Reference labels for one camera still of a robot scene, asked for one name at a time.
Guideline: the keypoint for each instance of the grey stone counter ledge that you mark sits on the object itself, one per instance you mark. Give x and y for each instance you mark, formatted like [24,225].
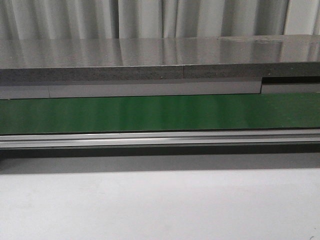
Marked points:
[79,68]

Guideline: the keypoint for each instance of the green conveyor belt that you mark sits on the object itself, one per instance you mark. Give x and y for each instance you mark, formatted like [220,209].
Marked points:
[159,113]

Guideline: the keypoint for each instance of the white pleated curtain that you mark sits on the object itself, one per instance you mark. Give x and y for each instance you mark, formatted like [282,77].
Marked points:
[126,19]

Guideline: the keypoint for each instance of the aluminium conveyor frame rail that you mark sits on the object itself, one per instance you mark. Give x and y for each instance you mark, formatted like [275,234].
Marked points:
[166,138]

